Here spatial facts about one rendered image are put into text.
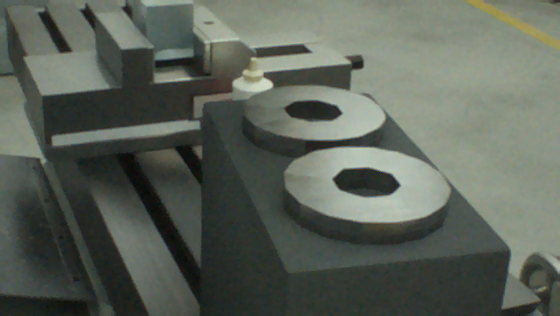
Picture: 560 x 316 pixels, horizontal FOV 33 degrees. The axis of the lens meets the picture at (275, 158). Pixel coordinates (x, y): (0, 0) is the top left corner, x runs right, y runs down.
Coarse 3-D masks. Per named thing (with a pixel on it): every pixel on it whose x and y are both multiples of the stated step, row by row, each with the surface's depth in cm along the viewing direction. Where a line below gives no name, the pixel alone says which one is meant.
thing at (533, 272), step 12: (540, 252) 134; (528, 264) 136; (540, 264) 134; (552, 264) 131; (528, 276) 138; (540, 276) 135; (552, 276) 132; (528, 288) 133; (540, 288) 133; (552, 288) 133; (552, 300) 133; (552, 312) 134
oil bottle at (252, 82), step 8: (256, 64) 96; (248, 72) 96; (256, 72) 96; (240, 80) 96; (248, 80) 96; (256, 80) 96; (264, 80) 97; (240, 88) 96; (248, 88) 95; (256, 88) 95; (264, 88) 96; (240, 96) 96; (248, 96) 95
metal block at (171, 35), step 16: (144, 0) 101; (160, 0) 101; (176, 0) 101; (144, 16) 100; (160, 16) 100; (176, 16) 101; (192, 16) 101; (144, 32) 101; (160, 32) 101; (176, 32) 102; (192, 32) 102; (160, 48) 102; (176, 48) 102; (192, 48) 103
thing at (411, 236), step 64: (256, 128) 58; (320, 128) 58; (384, 128) 61; (256, 192) 53; (320, 192) 50; (384, 192) 53; (448, 192) 51; (256, 256) 52; (320, 256) 47; (384, 256) 47; (448, 256) 48
